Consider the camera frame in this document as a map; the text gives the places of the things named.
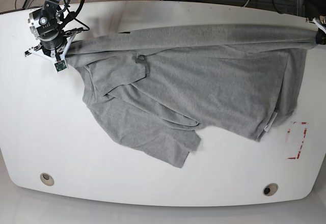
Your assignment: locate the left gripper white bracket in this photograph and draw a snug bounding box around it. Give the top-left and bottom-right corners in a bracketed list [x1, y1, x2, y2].
[306, 16, 326, 45]

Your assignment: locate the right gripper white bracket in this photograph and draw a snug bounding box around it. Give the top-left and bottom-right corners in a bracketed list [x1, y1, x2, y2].
[24, 27, 84, 63]

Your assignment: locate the grey T-shirt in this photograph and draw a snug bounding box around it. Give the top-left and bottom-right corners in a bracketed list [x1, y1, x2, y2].
[67, 25, 316, 168]

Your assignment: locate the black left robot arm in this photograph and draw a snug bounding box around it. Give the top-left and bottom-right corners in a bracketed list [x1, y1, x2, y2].
[304, 0, 325, 45]

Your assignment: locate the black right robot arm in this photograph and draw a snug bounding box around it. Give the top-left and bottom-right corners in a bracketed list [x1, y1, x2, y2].
[24, 0, 90, 71]

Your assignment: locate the red tape rectangle marking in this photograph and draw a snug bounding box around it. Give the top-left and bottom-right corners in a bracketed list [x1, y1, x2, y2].
[285, 122, 308, 160]

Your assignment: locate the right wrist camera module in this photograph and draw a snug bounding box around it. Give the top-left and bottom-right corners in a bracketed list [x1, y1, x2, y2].
[54, 60, 68, 73]

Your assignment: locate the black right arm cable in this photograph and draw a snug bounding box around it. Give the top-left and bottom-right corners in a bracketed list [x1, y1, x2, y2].
[55, 0, 91, 33]

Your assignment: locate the left table cable grommet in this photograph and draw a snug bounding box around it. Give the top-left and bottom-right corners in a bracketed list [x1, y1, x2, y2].
[40, 173, 55, 186]

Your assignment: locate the table cable grommet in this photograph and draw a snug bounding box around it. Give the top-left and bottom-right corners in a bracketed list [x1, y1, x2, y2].
[40, 173, 55, 186]
[263, 183, 278, 197]

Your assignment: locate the right table cable grommet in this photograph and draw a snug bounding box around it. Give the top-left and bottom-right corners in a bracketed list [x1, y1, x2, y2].
[263, 183, 278, 197]

